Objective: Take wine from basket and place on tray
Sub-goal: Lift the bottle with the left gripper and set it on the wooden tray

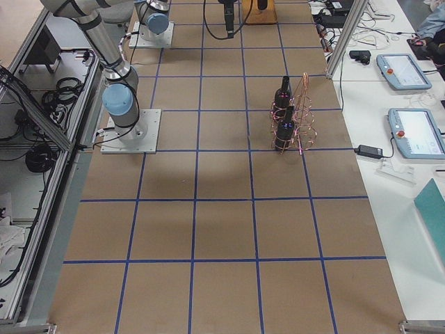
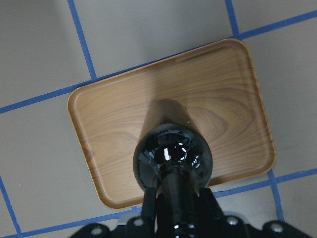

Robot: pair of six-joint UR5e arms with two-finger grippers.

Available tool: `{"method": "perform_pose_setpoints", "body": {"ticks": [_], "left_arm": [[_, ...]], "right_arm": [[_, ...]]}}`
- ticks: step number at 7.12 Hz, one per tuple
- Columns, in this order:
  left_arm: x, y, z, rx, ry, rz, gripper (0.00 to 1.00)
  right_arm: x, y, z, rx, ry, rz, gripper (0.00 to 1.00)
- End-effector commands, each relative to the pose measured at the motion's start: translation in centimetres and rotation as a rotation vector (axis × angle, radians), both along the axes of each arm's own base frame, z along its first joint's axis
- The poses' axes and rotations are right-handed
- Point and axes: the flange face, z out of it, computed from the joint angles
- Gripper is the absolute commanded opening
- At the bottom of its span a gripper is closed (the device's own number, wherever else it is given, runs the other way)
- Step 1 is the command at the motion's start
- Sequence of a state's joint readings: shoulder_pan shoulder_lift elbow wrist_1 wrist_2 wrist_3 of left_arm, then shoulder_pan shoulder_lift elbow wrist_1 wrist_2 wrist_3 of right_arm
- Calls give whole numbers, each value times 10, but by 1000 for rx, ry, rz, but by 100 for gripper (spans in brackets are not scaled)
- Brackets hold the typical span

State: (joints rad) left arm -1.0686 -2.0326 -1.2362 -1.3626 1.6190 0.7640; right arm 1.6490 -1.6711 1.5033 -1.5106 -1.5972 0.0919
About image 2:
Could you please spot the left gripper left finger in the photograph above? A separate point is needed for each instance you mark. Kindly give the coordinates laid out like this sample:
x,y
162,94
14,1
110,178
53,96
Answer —
x,y
149,210

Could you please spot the wooden tray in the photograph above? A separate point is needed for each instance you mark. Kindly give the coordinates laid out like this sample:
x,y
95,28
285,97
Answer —
x,y
218,87

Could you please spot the dark wine bottle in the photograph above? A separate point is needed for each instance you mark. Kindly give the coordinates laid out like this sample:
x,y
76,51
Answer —
x,y
172,156

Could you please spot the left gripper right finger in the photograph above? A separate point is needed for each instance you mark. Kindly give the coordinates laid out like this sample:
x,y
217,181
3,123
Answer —
x,y
208,207

